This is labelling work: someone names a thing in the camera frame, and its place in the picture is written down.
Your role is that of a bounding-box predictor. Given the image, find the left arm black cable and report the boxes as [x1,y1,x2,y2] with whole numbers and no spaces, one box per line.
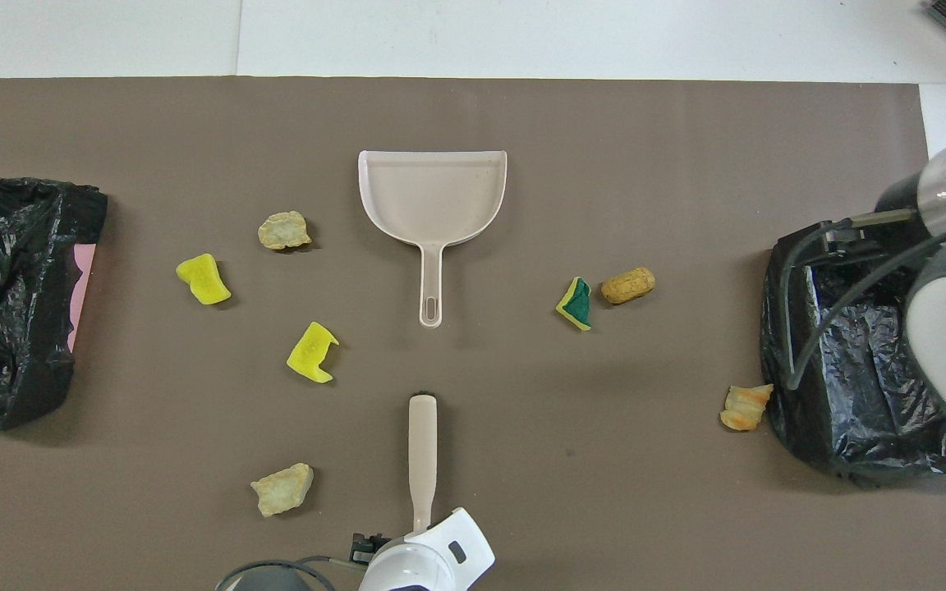
[214,532,385,591]

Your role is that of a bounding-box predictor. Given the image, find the orange beige striped sponge piece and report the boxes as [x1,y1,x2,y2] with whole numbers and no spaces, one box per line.
[719,383,774,433]

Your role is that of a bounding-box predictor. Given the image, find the green and yellow sponge piece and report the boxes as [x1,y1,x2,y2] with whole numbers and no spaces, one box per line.
[555,277,594,332]

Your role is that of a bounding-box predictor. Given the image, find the beige brush black bristles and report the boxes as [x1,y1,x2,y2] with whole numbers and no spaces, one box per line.
[407,392,439,536]

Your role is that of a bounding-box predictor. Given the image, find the brown bread-shaped sponge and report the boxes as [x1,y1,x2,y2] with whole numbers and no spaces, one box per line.
[600,266,657,306]

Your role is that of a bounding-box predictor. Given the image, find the beige plastic dustpan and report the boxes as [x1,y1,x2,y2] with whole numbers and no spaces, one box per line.
[357,149,508,329]

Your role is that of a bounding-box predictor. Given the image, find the brown paper table mat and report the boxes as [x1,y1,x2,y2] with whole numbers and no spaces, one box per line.
[0,76,946,591]

